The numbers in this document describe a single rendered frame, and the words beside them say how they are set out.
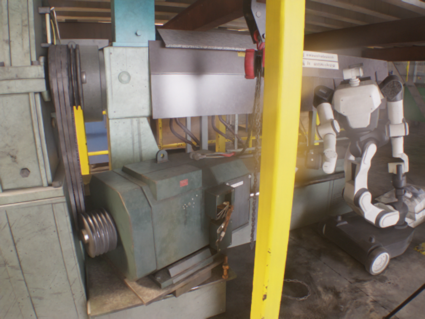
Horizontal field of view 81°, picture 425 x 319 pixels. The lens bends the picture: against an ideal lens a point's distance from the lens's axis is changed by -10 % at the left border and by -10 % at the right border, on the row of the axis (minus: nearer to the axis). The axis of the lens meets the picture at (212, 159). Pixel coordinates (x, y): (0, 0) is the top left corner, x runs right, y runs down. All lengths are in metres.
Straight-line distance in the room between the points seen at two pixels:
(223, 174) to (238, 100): 0.71
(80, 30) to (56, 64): 2.05
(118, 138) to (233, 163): 0.74
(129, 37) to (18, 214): 1.12
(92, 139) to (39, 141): 3.12
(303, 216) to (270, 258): 1.46
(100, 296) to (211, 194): 0.73
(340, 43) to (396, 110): 1.61
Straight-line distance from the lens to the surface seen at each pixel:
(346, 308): 1.91
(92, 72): 1.62
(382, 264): 2.27
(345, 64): 2.69
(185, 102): 1.80
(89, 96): 1.64
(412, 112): 10.20
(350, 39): 3.29
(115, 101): 1.75
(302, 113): 6.12
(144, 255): 1.23
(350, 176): 2.12
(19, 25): 1.29
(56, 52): 1.25
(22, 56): 1.25
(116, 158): 1.81
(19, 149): 1.27
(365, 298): 2.03
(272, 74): 0.99
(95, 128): 4.30
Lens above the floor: 1.26
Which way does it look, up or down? 16 degrees down
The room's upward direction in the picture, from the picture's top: straight up
